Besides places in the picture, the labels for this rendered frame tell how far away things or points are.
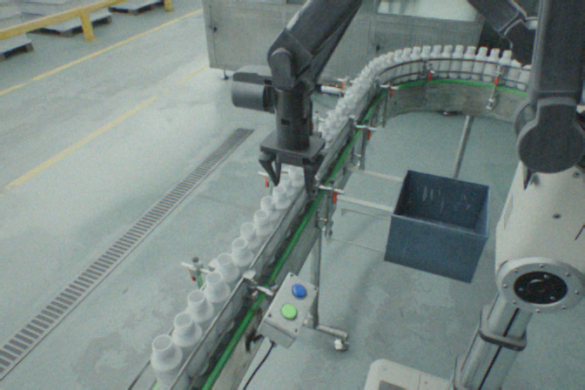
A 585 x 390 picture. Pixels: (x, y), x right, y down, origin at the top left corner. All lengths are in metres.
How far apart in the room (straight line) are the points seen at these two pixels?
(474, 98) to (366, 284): 1.20
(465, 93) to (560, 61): 1.96
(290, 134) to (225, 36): 4.28
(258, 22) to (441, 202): 3.37
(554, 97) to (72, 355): 2.27
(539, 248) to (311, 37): 0.60
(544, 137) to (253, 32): 4.30
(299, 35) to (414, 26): 3.64
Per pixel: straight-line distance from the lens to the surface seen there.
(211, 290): 0.95
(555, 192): 0.85
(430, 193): 1.76
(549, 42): 0.61
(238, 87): 0.71
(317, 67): 1.15
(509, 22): 1.05
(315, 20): 0.62
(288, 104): 0.68
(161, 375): 0.90
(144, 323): 2.43
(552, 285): 1.01
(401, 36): 4.29
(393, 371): 1.90
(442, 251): 1.53
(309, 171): 0.71
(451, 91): 2.55
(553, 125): 0.61
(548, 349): 2.55
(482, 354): 1.28
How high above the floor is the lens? 1.85
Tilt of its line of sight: 36 degrees down
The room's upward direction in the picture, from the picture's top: straight up
